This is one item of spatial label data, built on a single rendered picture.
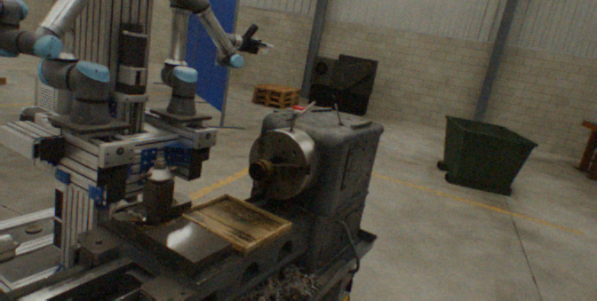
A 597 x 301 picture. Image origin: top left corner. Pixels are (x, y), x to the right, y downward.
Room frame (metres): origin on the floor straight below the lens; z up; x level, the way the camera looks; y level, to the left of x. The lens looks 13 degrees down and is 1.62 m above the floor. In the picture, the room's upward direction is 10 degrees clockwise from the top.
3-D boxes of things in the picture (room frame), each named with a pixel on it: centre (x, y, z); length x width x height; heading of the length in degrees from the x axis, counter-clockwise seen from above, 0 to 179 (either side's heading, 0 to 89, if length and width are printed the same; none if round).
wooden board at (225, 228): (1.44, 0.17, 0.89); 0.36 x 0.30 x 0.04; 60
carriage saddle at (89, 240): (1.12, 0.37, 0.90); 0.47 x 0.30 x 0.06; 60
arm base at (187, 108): (1.99, 0.59, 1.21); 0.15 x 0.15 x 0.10
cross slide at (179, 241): (1.16, 0.35, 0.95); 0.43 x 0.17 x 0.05; 60
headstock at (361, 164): (2.05, -0.16, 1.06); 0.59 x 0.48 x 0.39; 150
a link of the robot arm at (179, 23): (2.09, 0.68, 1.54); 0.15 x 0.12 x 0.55; 40
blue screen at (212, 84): (8.17, 2.28, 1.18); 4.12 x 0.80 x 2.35; 31
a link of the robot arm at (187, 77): (2.00, 0.60, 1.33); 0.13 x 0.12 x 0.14; 40
